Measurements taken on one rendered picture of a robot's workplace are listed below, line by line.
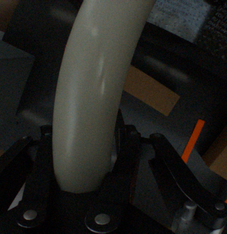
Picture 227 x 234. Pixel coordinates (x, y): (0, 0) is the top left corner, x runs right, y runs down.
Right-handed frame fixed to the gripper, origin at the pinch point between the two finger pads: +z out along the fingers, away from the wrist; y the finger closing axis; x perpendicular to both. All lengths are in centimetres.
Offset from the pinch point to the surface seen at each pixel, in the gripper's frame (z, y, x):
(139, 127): 82, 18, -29
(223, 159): 65, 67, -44
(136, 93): 70, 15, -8
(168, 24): 20.8, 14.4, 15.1
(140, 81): 69, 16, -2
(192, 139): 79, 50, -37
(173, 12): 18.4, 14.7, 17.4
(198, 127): 79, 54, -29
